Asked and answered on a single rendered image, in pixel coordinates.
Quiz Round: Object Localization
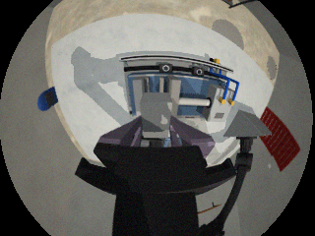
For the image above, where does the grey flat bar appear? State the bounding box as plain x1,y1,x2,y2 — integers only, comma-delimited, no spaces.
159,77,164,92
145,77,150,92

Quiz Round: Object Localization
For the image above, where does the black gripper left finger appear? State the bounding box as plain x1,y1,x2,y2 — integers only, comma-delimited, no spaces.
97,115,143,147

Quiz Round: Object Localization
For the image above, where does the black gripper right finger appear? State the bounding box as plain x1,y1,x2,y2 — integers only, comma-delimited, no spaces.
169,115,215,159

